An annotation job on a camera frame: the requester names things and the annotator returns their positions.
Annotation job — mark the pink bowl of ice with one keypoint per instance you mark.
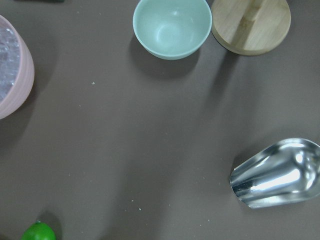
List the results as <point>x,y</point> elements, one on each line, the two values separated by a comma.
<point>17,71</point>

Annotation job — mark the wooden cup tree stand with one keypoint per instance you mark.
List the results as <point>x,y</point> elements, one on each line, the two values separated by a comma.
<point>250,27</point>

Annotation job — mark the steel ice scoop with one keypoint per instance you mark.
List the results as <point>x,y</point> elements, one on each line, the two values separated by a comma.
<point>286,172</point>

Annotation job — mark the green lime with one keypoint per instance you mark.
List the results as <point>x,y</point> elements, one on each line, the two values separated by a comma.
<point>39,231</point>

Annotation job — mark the mint green bowl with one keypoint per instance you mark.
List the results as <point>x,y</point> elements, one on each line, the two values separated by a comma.
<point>172,29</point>

